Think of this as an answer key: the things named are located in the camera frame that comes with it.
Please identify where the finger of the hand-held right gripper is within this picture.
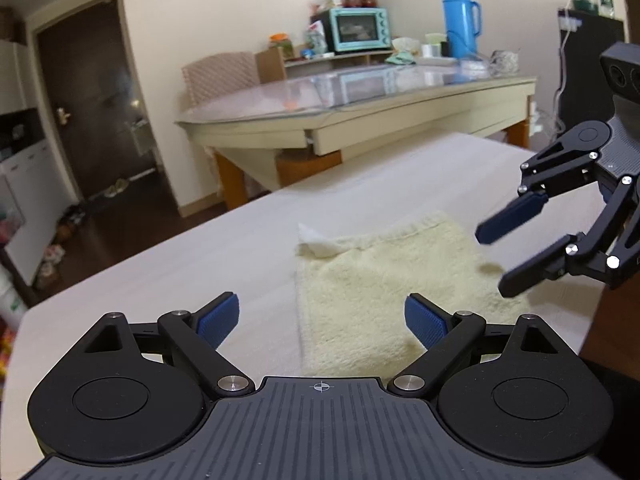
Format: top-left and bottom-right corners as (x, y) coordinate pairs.
(497, 175), (640, 299)
(474, 135), (601, 247)

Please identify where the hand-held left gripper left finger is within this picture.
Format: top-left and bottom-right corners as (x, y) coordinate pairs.
(84, 290), (254, 395)

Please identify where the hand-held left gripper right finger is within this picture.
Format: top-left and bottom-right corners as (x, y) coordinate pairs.
(391, 291), (563, 396)

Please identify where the cream fluffy towel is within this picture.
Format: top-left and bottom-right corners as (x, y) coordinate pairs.
(295, 211), (532, 378)

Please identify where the black tall cabinet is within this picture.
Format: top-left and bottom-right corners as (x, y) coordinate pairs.
(556, 6), (627, 137)

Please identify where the crumpled clear bag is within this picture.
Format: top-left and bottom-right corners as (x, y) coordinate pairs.
(489, 49), (519, 77)

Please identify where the cream dining table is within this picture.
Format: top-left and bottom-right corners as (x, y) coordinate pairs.
(174, 66), (539, 212)

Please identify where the blue thermos jug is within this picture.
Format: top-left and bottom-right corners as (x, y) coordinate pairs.
(442, 0), (484, 59)

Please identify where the white bowl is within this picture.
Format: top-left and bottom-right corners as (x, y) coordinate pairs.
(391, 37), (422, 57)

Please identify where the white container green label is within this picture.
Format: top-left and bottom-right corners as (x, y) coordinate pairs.
(0, 264), (29, 332)

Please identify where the white floor cabinet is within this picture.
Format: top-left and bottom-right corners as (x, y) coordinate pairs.
(0, 40), (67, 292)

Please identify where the woven chair back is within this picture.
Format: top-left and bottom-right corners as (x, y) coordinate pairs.
(181, 51), (262, 112)

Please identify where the dark wooden door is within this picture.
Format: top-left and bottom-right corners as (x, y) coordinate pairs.
(34, 0), (167, 207)

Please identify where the teal toaster oven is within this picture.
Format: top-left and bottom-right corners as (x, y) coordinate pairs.
(326, 7), (392, 54)

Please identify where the wooden desktop shelf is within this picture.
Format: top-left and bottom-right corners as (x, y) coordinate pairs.
(255, 47), (397, 82)

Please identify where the orange lid jar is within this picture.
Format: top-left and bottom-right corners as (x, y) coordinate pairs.
(269, 33), (297, 59)

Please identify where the white cable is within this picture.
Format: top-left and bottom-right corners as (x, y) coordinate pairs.
(551, 24), (577, 113)

